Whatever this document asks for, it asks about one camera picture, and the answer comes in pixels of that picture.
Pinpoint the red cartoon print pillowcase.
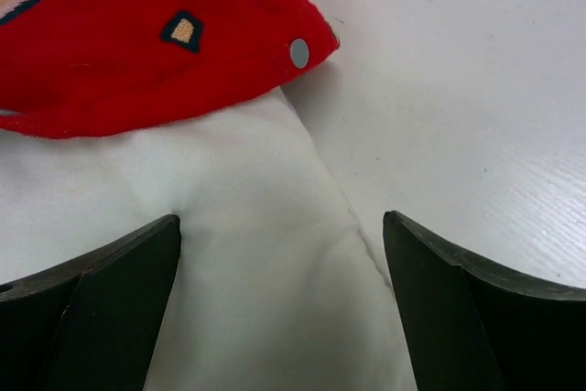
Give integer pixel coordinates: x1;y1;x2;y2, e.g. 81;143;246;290
1;0;340;139

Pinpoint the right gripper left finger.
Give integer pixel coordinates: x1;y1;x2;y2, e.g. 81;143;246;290
1;215;181;391

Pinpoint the white pillow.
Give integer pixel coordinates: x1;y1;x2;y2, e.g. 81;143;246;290
1;90;416;390

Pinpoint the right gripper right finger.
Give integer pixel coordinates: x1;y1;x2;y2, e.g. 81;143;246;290
383;212;585;390

